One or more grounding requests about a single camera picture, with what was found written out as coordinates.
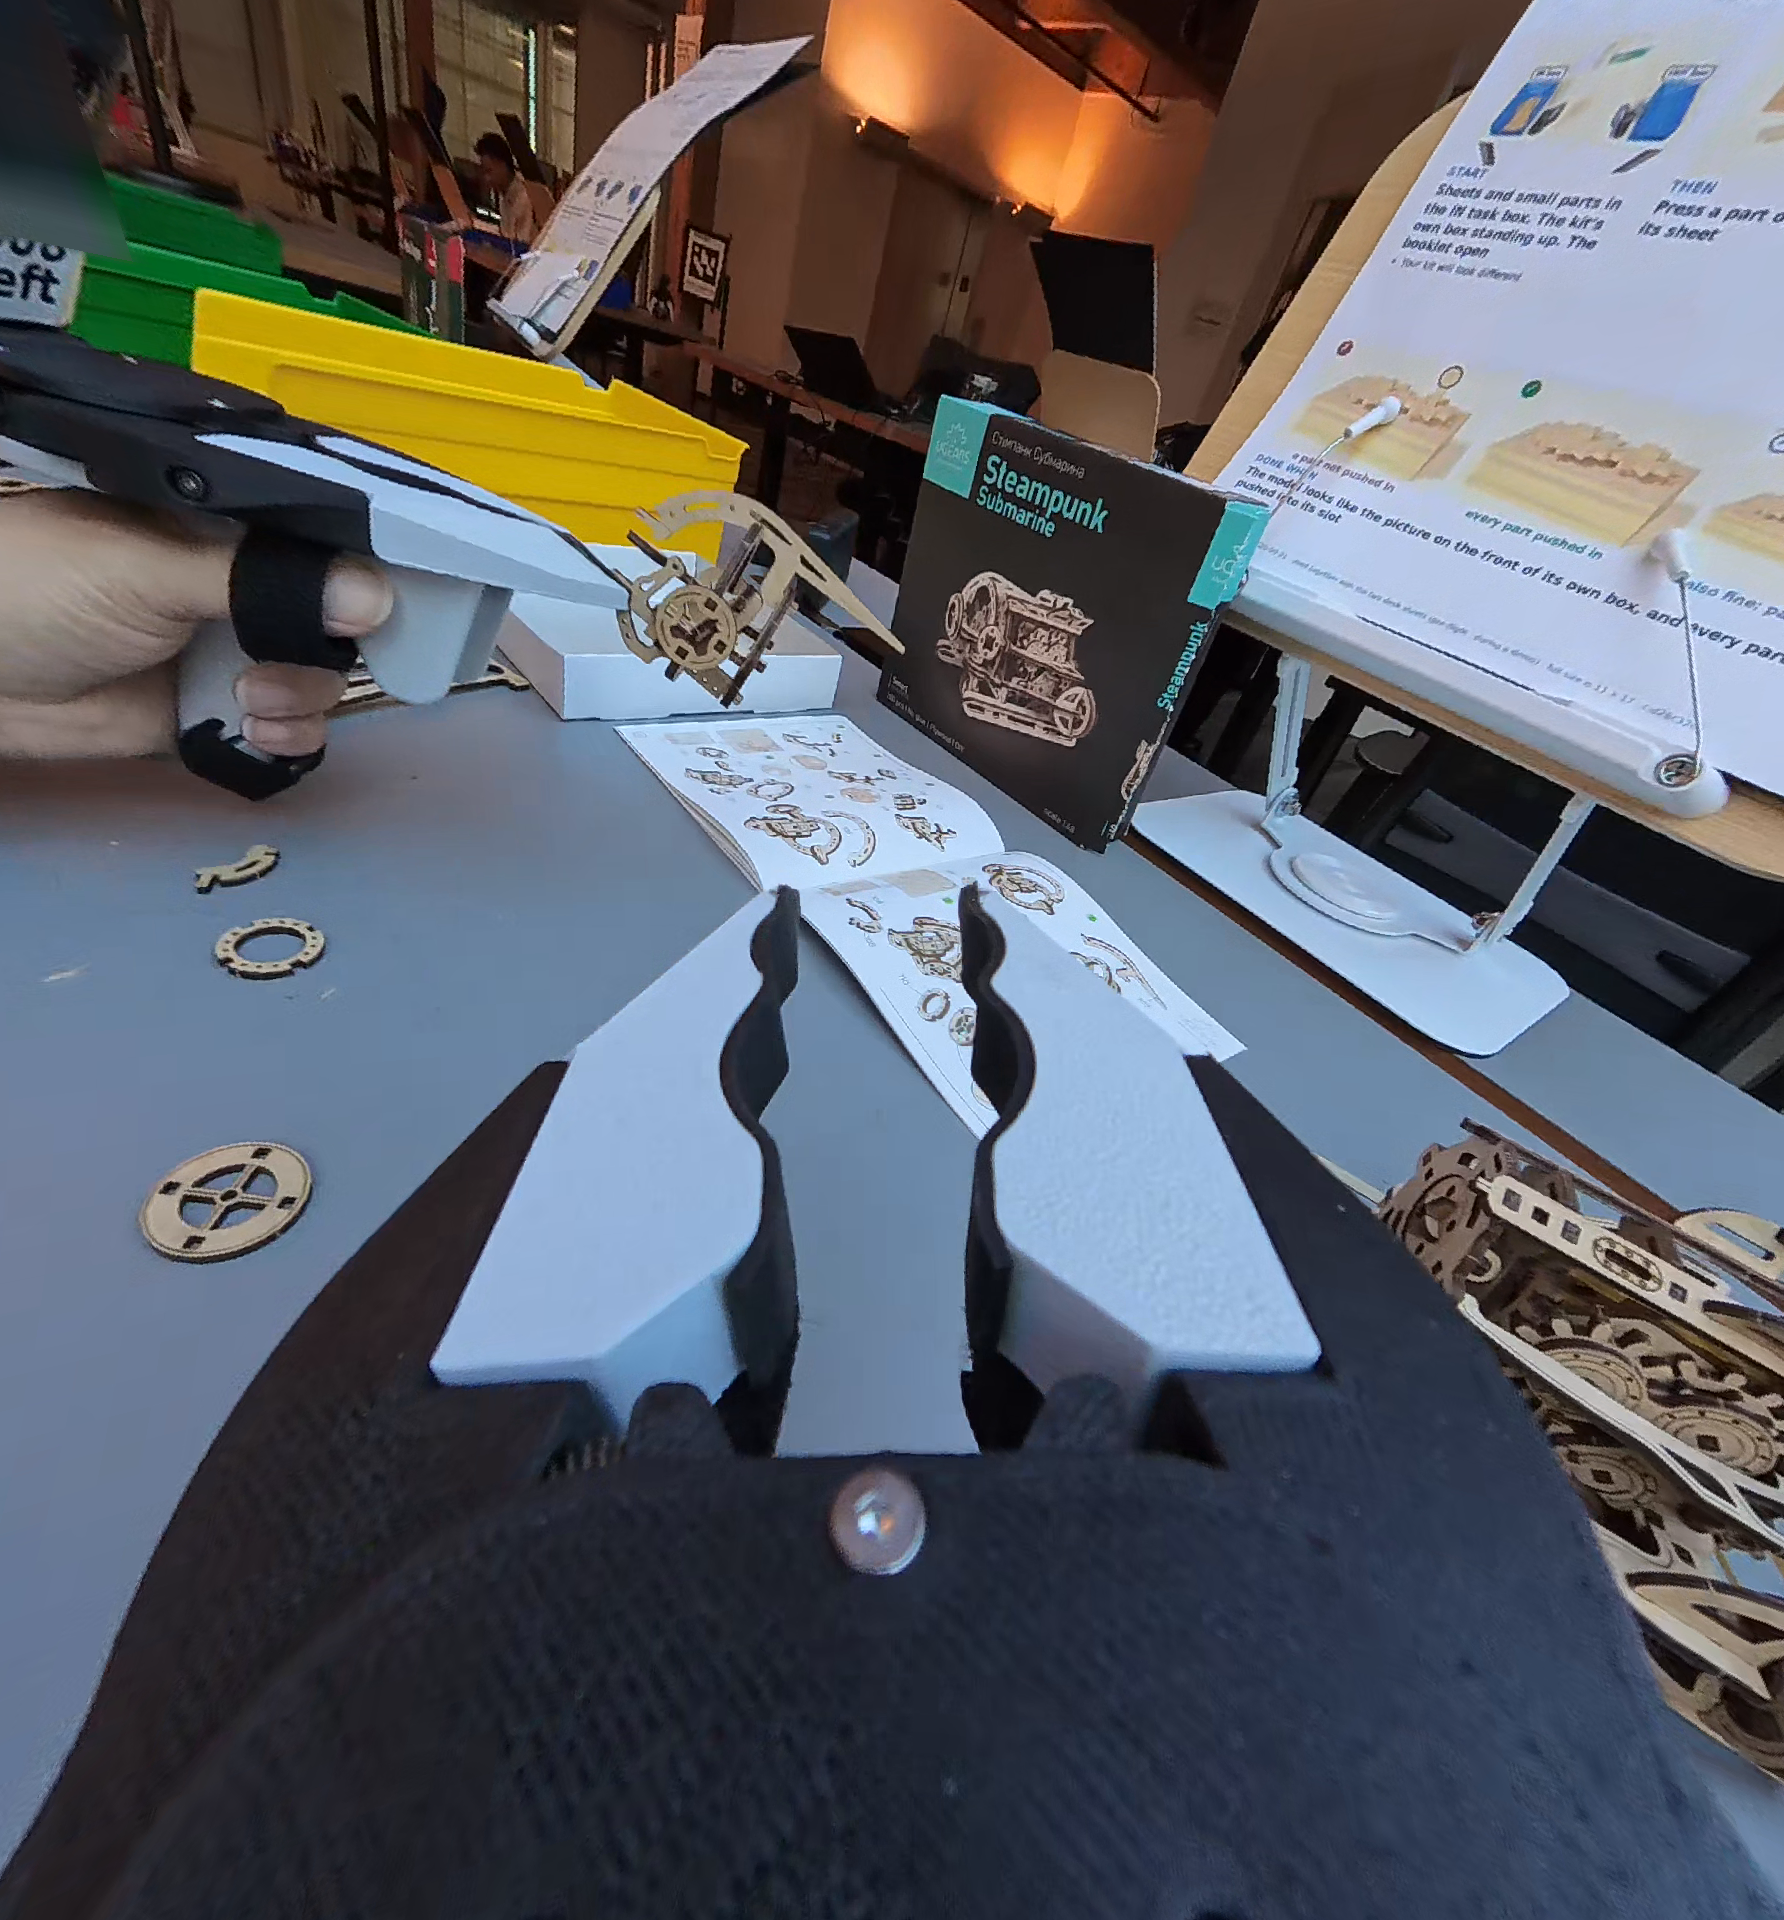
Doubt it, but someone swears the white cardboard tray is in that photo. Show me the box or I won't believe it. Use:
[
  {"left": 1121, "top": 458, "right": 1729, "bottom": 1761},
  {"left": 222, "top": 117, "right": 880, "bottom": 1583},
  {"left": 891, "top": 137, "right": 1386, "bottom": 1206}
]
[{"left": 493, "top": 539, "right": 844, "bottom": 721}]

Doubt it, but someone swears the wooden submarine model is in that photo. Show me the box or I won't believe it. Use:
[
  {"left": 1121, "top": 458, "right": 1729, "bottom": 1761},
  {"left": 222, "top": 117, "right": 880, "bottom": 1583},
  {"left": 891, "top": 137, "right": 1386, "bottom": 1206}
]
[{"left": 1374, "top": 1121, "right": 1784, "bottom": 1806}]

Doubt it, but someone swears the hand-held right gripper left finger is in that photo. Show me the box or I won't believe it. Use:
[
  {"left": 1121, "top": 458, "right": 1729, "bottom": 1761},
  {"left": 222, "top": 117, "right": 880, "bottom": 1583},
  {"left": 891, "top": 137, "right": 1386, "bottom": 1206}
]
[{"left": 430, "top": 884, "right": 803, "bottom": 1454}]

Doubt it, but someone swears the round wooden wheel part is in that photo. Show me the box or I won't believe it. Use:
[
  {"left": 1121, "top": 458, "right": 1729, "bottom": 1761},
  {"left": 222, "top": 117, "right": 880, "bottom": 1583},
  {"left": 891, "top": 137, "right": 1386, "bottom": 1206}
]
[{"left": 136, "top": 1140, "right": 314, "bottom": 1263}]

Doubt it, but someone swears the wooden ring part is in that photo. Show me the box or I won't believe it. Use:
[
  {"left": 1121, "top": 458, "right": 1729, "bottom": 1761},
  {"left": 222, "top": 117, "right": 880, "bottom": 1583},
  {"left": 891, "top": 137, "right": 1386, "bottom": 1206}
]
[{"left": 213, "top": 914, "right": 333, "bottom": 985}]

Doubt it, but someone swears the wooden board document stand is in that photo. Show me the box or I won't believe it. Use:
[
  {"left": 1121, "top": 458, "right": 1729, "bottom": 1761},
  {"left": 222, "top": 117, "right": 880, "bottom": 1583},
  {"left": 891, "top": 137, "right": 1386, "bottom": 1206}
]
[{"left": 486, "top": 36, "right": 820, "bottom": 362}]

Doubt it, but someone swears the green plastic bin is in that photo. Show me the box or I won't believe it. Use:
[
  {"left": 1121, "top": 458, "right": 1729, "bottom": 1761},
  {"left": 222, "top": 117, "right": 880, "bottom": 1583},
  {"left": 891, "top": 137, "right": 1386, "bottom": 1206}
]
[
  {"left": 66, "top": 253, "right": 421, "bottom": 369},
  {"left": 100, "top": 167, "right": 286, "bottom": 279}
]

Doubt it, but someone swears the black teal kit box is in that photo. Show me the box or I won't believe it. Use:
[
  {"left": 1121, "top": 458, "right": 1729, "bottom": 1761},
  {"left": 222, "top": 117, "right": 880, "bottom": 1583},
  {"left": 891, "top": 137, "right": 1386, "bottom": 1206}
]
[{"left": 880, "top": 391, "right": 1272, "bottom": 854}]

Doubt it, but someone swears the black laptop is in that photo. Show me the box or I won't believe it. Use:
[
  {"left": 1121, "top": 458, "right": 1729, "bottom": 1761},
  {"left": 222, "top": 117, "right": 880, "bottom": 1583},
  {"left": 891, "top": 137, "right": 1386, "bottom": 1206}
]
[{"left": 783, "top": 323, "right": 893, "bottom": 413}]

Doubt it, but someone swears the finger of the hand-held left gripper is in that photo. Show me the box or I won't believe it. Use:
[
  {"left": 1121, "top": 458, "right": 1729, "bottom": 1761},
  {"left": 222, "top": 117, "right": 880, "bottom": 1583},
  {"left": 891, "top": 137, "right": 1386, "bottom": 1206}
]
[
  {"left": 357, "top": 479, "right": 636, "bottom": 709},
  {"left": 197, "top": 428, "right": 633, "bottom": 599}
]

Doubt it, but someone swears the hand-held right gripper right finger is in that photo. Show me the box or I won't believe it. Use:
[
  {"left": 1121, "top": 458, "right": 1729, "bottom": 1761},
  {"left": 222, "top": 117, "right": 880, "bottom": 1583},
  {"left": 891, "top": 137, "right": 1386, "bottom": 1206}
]
[{"left": 956, "top": 884, "right": 1324, "bottom": 1454}]

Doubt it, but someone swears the person's left hand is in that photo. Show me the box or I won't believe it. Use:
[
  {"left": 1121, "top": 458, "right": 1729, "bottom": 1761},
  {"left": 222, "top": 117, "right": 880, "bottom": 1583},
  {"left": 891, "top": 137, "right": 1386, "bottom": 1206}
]
[{"left": 0, "top": 485, "right": 395, "bottom": 767}]

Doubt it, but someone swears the red green carton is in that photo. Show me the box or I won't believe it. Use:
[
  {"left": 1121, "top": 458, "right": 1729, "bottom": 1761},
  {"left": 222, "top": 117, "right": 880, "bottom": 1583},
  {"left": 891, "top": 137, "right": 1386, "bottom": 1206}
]
[{"left": 395, "top": 206, "right": 467, "bottom": 343}]

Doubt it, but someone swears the white document stand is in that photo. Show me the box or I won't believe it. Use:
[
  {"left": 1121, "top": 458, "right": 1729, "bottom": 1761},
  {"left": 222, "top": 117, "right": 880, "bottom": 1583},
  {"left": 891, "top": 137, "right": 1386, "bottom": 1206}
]
[{"left": 1131, "top": 90, "right": 1784, "bottom": 1059}]

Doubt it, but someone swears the printed instruction sheet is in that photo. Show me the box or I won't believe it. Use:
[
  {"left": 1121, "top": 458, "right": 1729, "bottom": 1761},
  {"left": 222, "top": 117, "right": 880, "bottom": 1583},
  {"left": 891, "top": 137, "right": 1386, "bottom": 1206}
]
[
  {"left": 507, "top": 36, "right": 816, "bottom": 323},
  {"left": 1252, "top": 0, "right": 1784, "bottom": 824}
]

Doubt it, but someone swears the yellow plastic bin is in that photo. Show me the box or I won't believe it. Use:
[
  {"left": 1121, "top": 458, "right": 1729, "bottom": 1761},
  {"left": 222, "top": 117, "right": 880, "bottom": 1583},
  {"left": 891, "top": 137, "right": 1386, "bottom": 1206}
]
[{"left": 189, "top": 288, "right": 752, "bottom": 549}]

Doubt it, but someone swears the illustrated instruction booklet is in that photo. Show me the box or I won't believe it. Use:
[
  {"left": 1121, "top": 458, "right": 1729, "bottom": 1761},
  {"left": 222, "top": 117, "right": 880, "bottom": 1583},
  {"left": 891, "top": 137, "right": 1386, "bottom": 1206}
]
[{"left": 614, "top": 715, "right": 1246, "bottom": 1142}]

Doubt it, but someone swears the wooden arc gear assembly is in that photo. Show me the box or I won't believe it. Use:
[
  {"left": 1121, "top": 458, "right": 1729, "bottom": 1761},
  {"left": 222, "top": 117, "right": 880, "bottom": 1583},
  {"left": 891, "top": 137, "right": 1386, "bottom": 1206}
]
[{"left": 621, "top": 485, "right": 910, "bottom": 709}]

